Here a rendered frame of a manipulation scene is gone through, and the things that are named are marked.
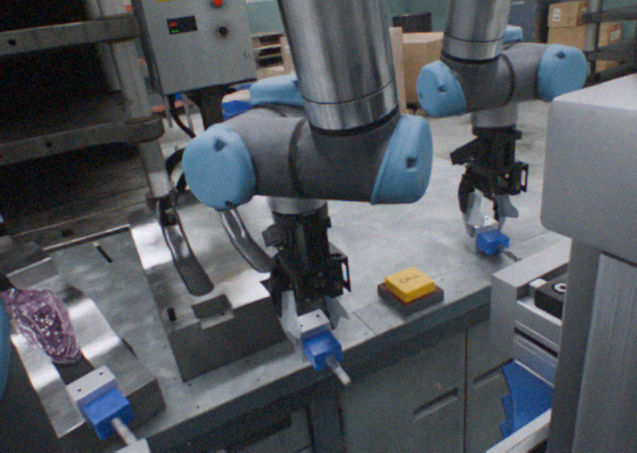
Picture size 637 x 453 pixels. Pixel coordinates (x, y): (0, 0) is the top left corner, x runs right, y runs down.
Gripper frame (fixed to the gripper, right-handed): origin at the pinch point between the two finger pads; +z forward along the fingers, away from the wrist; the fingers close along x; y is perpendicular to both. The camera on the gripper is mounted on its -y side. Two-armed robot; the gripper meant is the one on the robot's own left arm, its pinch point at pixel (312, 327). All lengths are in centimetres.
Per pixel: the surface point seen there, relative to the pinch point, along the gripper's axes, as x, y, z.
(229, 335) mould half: -11.0, -4.7, -0.3
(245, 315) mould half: -8.2, -4.8, -2.5
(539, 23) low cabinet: 535, -442, 25
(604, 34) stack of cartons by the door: 549, -358, 40
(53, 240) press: -39, -79, 6
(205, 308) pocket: -12.9, -9.2, -3.1
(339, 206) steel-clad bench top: 28, -45, 5
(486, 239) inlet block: 38.0, -5.8, 0.6
